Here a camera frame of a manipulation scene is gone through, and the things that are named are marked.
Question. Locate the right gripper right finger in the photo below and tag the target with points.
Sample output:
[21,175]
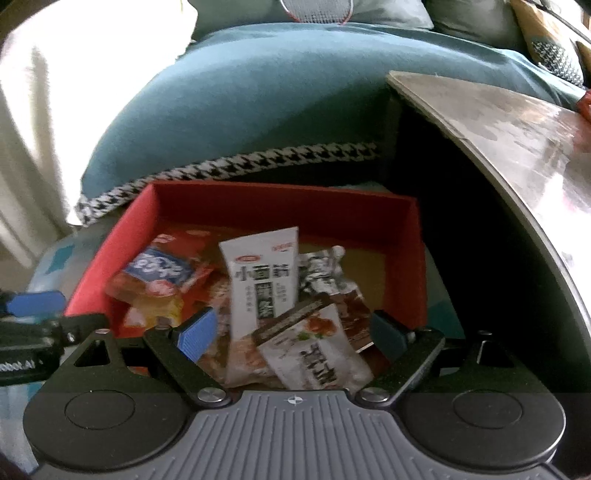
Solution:
[410,353]

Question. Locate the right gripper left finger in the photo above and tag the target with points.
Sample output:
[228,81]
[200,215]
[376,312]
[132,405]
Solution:
[176,351]

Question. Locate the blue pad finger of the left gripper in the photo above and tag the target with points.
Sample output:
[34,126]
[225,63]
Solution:
[31,304]

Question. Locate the red orange snack bag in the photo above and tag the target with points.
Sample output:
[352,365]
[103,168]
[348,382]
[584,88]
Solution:
[180,272]

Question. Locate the white grey snack packet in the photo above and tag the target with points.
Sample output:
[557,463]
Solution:
[307,349]

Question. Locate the white spicy strip snack packet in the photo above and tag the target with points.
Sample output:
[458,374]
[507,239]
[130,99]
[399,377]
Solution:
[262,269]

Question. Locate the blue checkered cloth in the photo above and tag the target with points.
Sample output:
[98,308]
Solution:
[60,268]

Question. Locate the red cardboard box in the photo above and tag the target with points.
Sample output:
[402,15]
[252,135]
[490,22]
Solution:
[380,231]

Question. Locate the clear brown wrapped snack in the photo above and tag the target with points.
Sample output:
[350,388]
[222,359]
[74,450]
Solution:
[321,272]

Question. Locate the white blanket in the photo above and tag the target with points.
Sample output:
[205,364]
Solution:
[66,73]

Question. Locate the grey curved coffee table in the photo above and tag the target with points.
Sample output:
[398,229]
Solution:
[535,154]

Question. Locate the teal sofa seat cushion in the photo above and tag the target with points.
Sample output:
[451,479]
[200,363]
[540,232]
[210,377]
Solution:
[246,101]

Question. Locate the patterned yellow throw pillow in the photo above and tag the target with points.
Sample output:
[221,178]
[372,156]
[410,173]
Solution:
[552,44]

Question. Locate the red badminton racket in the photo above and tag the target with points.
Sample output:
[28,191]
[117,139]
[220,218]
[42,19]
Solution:
[332,12]

